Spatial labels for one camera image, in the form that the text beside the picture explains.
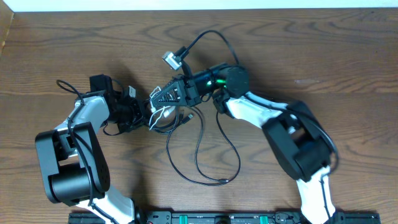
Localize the white cable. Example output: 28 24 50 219
148 86 177 131

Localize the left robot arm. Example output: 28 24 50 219
35 75 147 223

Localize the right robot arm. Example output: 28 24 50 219
150 63 337 223

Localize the camera cable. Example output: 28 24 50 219
175 29 340 223
56 79 121 224

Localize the black cable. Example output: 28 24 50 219
144 99 242 187

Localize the right camera cable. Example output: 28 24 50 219
175 29 340 223

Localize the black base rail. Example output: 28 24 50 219
68 210 382 224

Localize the left camera cable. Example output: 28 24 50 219
56 79 121 224

